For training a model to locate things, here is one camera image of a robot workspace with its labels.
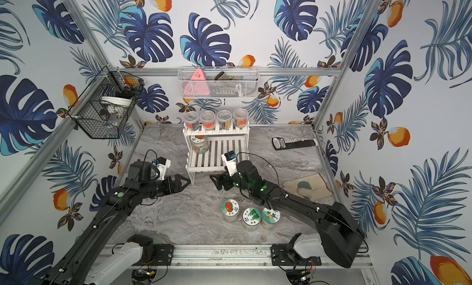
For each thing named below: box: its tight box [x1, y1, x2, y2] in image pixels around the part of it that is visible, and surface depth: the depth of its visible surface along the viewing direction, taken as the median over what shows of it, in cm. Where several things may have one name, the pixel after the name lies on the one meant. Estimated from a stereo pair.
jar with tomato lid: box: [190, 135, 210, 155], surface depth 89 cm
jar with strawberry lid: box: [221, 199, 240, 223], surface depth 81 cm
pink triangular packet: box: [182, 68, 211, 97], surface depth 92 cm
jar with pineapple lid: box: [260, 207, 281, 231], surface depth 78 cm
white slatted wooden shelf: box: [183, 121, 251, 185], surface depth 89 cm
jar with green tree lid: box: [242, 206, 262, 231], surface depth 78 cm
